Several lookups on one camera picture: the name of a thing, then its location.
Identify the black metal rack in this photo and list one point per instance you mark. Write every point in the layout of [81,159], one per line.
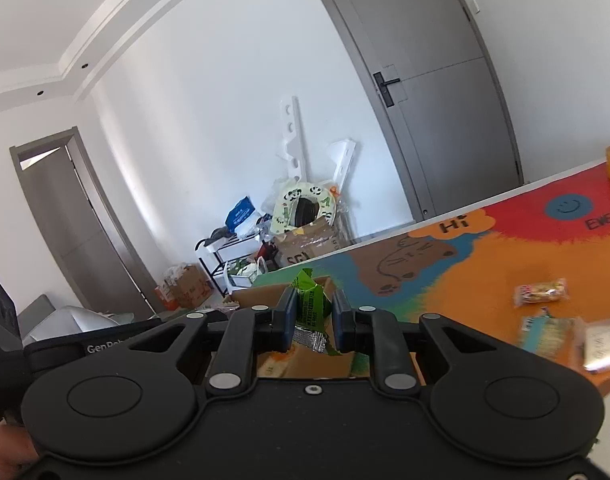
[210,265]

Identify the white curved plastic object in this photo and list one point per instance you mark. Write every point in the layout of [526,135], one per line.
[70,320]

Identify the person's left hand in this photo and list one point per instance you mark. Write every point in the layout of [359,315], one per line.
[7,447]

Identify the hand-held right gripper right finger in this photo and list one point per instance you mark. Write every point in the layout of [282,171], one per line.
[342,322]

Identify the blue bag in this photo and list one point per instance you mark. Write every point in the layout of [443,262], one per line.
[241,212]

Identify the white plastic bag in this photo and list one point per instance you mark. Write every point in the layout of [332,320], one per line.
[242,272]

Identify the colourful cat print table mat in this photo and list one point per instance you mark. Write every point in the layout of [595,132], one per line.
[485,280]

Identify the grey-brown door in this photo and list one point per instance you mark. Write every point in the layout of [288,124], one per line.
[60,220]

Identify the small clear nut snack packet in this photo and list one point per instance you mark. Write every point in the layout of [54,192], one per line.
[540,292]

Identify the dark green snack packet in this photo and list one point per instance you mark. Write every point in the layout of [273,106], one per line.
[312,310]

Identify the white shelf piece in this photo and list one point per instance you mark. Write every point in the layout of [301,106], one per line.
[344,157]

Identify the grey door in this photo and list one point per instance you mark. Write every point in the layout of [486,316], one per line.
[435,110]

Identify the cardboard box with bags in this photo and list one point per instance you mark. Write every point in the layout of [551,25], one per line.
[187,287]

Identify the white packet with blue label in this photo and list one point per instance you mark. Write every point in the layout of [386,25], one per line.
[605,342]

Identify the brown printed cardboard box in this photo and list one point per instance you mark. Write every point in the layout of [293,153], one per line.
[305,245]

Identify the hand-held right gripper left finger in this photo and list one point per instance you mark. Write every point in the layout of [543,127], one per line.
[287,320]

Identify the pale green snack packet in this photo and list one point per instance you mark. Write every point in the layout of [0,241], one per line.
[550,335]

